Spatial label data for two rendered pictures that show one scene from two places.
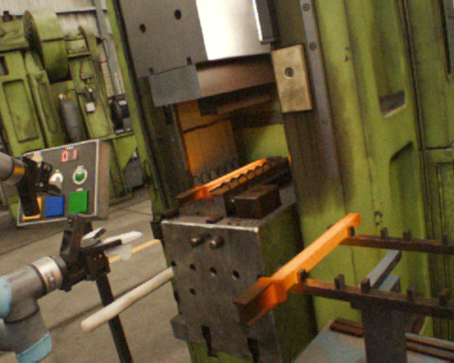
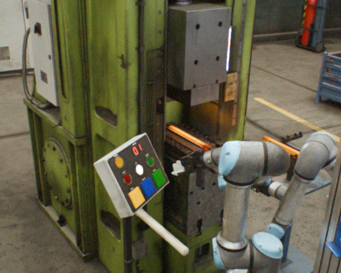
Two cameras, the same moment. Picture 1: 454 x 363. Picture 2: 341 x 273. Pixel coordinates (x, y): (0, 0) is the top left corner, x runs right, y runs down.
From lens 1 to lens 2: 2.61 m
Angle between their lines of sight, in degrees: 75
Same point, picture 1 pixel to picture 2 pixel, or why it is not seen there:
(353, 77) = (246, 85)
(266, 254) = not seen: hidden behind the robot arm
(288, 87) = (230, 90)
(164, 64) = (203, 83)
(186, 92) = (211, 96)
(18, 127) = not seen: outside the picture
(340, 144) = (237, 111)
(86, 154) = (145, 145)
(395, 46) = not seen: hidden behind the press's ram
